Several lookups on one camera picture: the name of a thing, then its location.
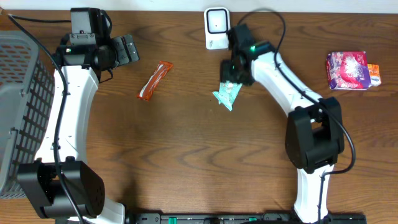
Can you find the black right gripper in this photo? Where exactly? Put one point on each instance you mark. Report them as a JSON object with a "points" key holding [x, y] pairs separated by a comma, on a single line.
{"points": [[225, 66]]}

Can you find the orange snack bar wrapper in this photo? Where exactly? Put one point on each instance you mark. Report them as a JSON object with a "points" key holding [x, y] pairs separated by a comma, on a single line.
{"points": [[148, 89]]}

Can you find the red purple pad package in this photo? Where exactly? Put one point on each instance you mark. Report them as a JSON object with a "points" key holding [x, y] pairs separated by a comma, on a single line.
{"points": [[348, 71]]}

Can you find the small orange tissue pack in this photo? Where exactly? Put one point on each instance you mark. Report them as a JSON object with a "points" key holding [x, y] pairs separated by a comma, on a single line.
{"points": [[374, 74]]}

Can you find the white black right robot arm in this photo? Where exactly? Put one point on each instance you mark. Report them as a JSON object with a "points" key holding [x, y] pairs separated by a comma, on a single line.
{"points": [[313, 139]]}

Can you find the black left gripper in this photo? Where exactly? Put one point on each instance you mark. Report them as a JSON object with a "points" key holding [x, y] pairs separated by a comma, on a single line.
{"points": [[125, 50]]}

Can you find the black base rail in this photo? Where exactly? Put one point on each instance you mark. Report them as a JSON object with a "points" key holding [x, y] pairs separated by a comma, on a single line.
{"points": [[156, 218]]}

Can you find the grey plastic mesh basket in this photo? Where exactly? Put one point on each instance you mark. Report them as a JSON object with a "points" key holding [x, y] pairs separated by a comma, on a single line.
{"points": [[27, 90]]}

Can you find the teal wet wipes packet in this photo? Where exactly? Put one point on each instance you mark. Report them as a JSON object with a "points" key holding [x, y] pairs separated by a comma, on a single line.
{"points": [[227, 93]]}

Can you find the white barcode scanner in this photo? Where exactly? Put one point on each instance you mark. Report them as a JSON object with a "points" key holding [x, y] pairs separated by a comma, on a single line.
{"points": [[217, 23]]}

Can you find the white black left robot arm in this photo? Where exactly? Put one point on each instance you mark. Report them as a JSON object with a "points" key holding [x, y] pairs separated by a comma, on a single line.
{"points": [[59, 183]]}

